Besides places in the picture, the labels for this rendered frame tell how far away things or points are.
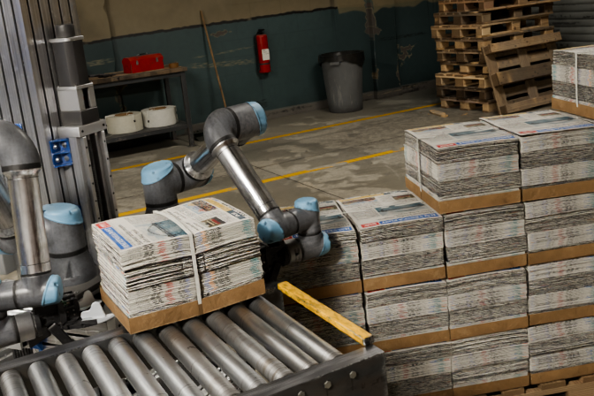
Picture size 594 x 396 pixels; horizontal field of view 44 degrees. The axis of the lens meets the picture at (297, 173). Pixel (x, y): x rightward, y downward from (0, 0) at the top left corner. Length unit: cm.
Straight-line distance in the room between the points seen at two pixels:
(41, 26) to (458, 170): 141
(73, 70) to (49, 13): 20
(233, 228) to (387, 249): 70
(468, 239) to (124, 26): 687
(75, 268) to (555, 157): 158
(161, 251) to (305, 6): 816
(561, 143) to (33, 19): 175
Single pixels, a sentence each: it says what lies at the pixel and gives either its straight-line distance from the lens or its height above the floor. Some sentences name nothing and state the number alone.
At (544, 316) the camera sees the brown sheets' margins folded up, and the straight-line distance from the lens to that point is 276.
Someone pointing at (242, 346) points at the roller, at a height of 79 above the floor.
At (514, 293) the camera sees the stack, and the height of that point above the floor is 52.
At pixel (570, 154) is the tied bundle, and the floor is 98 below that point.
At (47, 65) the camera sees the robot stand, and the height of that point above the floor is 145.
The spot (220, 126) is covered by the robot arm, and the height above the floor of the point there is 121.
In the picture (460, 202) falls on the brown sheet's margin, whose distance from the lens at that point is 249.
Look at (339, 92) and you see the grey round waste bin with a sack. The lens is 948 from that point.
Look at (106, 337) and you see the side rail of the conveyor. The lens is 197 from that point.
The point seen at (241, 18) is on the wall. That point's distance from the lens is 945.
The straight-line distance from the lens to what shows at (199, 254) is 192.
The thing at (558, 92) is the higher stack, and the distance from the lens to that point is 294.
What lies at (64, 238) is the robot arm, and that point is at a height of 96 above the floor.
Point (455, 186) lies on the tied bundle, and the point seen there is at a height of 92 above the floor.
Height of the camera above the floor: 160
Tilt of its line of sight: 14 degrees down
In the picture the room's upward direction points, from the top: 6 degrees counter-clockwise
